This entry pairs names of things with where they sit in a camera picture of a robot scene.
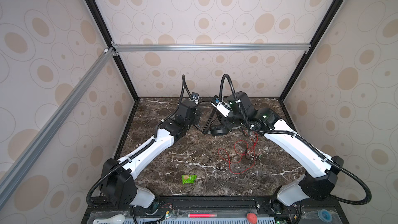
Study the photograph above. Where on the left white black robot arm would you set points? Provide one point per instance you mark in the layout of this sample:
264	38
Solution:
117	184

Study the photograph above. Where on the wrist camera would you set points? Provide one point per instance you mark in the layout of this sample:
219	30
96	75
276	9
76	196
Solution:
195	98
221	107

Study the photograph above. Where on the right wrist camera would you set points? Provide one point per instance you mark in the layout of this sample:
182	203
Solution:
221	107

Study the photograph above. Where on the white plastic object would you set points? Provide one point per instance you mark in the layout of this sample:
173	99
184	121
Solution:
117	219

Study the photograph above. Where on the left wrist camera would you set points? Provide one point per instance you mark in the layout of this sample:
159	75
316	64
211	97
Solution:
195	98

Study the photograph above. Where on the red round object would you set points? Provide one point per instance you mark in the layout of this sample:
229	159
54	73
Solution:
252	218

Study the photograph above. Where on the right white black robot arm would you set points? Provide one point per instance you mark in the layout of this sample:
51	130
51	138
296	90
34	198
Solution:
321	169

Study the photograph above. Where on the green snack packet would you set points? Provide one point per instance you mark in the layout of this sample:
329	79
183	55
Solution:
188	179

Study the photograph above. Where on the back aluminium rail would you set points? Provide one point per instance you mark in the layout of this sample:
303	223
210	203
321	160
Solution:
211	47

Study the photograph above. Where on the black blue headphones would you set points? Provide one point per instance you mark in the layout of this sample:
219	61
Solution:
216	124

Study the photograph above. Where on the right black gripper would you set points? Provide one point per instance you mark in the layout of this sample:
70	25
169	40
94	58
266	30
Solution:
223	121

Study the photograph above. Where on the left aluminium rail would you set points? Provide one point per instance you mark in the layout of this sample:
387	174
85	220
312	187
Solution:
30	155

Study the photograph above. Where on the aluminium rail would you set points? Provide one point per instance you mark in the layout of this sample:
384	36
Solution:
211	47
30	155

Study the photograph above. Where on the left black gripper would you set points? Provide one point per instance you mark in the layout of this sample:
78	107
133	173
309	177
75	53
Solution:
197	114

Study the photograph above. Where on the blue tape roll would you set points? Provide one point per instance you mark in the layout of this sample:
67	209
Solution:
325	216

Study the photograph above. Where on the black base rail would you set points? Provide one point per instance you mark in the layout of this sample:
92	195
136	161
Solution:
229	210

